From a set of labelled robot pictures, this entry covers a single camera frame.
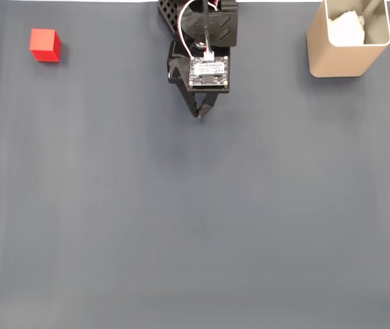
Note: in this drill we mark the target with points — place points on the red cube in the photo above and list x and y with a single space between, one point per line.
44 41

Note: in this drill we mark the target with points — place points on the beige rectangular box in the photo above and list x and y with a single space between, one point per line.
335 61

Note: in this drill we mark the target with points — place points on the grey blue table mat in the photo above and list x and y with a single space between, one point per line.
194 205

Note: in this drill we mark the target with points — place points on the white crumpled paper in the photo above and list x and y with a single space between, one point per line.
347 29

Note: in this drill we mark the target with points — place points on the white camera circuit board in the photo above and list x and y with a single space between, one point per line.
210 70

